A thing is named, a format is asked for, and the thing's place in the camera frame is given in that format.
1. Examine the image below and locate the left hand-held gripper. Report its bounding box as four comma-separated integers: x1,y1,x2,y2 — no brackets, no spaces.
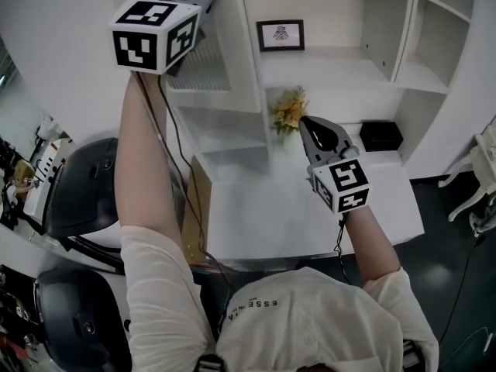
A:
107,0,227,78

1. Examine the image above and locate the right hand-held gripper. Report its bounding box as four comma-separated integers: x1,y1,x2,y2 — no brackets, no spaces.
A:
298,115,371,215

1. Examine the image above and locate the white cabinet door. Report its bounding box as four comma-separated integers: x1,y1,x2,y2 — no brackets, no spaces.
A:
154,0,263,114

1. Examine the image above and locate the person's left forearm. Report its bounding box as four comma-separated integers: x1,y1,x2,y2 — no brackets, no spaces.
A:
114,71,186,256

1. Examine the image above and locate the person's right forearm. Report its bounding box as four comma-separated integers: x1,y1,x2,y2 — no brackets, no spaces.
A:
342,205,402,288

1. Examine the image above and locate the white desk with shelves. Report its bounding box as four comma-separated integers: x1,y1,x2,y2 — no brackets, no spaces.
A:
154,0,481,273

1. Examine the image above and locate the white vase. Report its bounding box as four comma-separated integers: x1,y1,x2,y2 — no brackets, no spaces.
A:
275,129,306,153

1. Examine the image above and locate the yellow flower bouquet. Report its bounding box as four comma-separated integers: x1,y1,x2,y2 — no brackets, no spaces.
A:
268,85,312,137

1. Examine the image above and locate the tall brown cardboard box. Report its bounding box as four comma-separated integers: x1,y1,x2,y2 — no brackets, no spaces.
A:
181,154,214,266

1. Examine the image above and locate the white dressing table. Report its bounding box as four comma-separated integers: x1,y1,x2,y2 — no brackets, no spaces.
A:
437,121,496,223

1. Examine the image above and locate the person's cream shirt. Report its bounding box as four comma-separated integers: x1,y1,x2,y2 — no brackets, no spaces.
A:
119,222,442,372

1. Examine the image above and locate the white box with black marks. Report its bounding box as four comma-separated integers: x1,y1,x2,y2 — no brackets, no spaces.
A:
23,137,75,225

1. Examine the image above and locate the black white robot head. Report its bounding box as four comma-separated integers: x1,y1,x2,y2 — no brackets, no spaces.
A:
41,136,126,275
33,266,136,372

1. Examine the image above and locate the small brown cardboard box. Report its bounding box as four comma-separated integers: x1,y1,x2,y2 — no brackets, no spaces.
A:
10,159,36,194

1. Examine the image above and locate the black picture frame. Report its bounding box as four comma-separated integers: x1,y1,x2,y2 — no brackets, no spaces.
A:
255,19,306,53

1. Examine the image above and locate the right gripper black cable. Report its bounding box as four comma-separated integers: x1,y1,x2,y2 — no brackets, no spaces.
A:
332,212,354,287

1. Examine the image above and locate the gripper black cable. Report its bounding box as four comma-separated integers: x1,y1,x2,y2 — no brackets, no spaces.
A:
133,71,234,327
332,212,354,287

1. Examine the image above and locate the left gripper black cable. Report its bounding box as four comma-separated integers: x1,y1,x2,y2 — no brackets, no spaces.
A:
133,71,234,327

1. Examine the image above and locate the black floor cable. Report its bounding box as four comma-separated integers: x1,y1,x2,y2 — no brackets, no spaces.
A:
436,232,490,349

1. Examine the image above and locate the white floor cable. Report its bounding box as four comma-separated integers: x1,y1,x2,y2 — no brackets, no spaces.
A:
452,325,496,364

